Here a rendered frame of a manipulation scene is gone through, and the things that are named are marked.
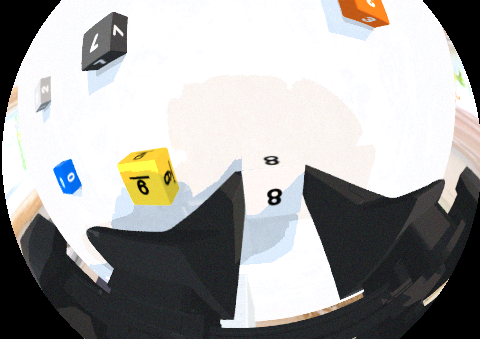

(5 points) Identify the yellow block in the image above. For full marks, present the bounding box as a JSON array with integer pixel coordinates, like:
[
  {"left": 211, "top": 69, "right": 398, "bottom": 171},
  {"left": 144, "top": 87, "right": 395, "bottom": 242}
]
[{"left": 117, "top": 147, "right": 180, "bottom": 206}]

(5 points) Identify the blue block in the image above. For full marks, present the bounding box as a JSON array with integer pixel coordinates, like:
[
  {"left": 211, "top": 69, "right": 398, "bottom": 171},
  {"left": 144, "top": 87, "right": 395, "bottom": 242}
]
[{"left": 53, "top": 159, "right": 81, "bottom": 195}]

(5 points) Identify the orange block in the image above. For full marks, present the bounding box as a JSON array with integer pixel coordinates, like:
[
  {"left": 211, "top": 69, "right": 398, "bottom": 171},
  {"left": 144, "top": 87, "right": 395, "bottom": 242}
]
[{"left": 339, "top": 0, "right": 389, "bottom": 28}]

